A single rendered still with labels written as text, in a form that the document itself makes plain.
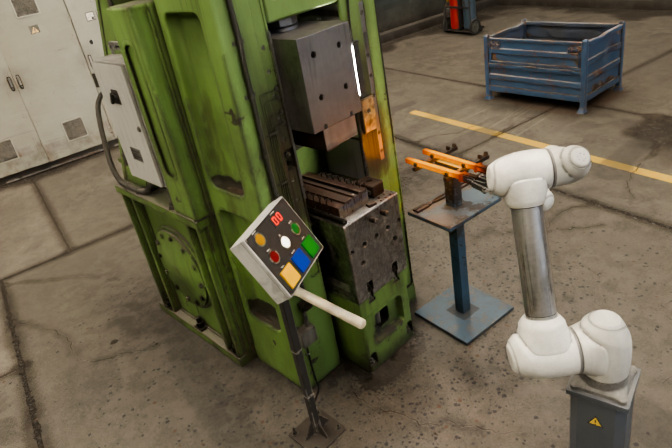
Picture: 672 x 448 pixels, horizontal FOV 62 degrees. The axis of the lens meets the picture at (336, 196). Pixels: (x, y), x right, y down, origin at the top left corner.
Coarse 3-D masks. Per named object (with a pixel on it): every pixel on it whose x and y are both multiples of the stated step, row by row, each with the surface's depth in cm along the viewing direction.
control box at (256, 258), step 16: (272, 208) 221; (288, 208) 228; (256, 224) 212; (272, 224) 217; (288, 224) 224; (304, 224) 232; (240, 240) 206; (272, 240) 213; (240, 256) 206; (256, 256) 203; (288, 256) 216; (256, 272) 207; (272, 272) 206; (304, 272) 219; (272, 288) 208; (288, 288) 208
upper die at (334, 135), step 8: (344, 120) 249; (352, 120) 252; (328, 128) 243; (336, 128) 246; (344, 128) 250; (352, 128) 253; (296, 136) 257; (304, 136) 252; (312, 136) 248; (320, 136) 244; (328, 136) 244; (336, 136) 247; (344, 136) 251; (352, 136) 255; (304, 144) 255; (312, 144) 251; (320, 144) 247; (328, 144) 245; (336, 144) 248
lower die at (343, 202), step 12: (324, 180) 285; (336, 180) 282; (312, 192) 275; (324, 192) 273; (336, 192) 270; (360, 192) 267; (312, 204) 272; (324, 204) 265; (336, 204) 262; (348, 204) 263; (360, 204) 269
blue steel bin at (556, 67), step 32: (512, 32) 637; (544, 32) 634; (576, 32) 604; (608, 32) 548; (512, 64) 597; (544, 64) 570; (576, 64) 544; (608, 64) 567; (544, 96) 583; (576, 96) 556
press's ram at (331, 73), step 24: (312, 24) 244; (336, 24) 235; (288, 48) 226; (312, 48) 227; (336, 48) 236; (288, 72) 232; (312, 72) 230; (336, 72) 239; (288, 96) 239; (312, 96) 233; (336, 96) 242; (312, 120) 235; (336, 120) 245
